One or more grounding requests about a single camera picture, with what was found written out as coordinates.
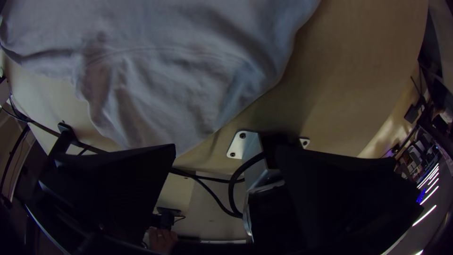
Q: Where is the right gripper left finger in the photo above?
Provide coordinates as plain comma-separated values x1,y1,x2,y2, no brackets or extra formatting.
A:
37,143,177,248

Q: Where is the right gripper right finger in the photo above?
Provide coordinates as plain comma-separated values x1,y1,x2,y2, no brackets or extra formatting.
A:
274,143,425,255

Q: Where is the white t-shirt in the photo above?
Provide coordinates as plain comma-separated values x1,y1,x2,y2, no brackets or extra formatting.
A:
0,0,321,158

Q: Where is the person's hand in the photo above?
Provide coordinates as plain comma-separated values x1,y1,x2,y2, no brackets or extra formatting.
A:
148,228,179,254

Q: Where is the black cable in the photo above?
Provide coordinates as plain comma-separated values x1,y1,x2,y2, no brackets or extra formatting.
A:
169,168,245,219
0,103,108,155
227,151,267,219

